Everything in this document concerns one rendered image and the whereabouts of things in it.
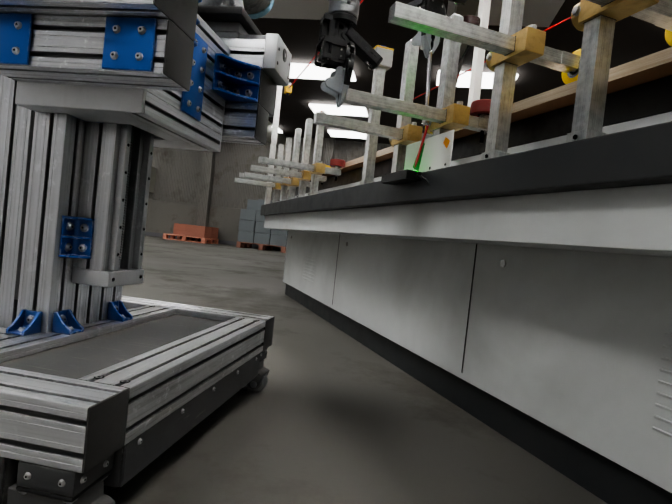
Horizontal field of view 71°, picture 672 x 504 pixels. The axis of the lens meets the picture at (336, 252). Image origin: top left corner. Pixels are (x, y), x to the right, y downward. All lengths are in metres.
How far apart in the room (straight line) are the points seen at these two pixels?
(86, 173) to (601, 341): 1.16
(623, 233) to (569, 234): 0.11
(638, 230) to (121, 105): 0.91
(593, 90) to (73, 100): 0.95
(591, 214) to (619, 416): 0.44
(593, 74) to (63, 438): 1.00
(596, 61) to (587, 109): 0.08
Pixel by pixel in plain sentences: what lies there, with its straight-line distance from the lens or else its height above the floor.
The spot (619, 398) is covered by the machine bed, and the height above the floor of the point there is 0.23.
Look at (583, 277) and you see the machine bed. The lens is 1.19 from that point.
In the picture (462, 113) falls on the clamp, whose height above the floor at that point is 0.85.
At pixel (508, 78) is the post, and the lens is 1.19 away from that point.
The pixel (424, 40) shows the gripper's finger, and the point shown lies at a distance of 1.37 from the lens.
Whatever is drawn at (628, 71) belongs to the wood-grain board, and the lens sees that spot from 1.16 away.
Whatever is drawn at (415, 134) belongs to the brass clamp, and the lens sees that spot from 1.52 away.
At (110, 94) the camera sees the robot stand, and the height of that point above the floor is 0.71.
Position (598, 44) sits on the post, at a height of 0.87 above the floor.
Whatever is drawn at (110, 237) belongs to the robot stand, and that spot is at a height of 0.44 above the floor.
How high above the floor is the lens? 0.48
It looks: 1 degrees down
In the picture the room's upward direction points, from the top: 6 degrees clockwise
